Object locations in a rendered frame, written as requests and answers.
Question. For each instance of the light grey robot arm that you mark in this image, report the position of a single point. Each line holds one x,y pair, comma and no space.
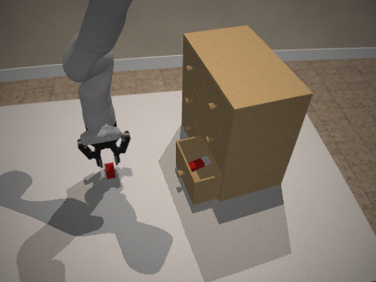
89,60

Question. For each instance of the tan wooden chest of drawers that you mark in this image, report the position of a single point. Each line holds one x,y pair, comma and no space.
269,105

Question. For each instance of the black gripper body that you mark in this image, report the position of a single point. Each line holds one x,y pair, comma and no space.
105,145

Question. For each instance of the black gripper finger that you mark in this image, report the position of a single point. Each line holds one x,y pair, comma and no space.
123,146
89,154

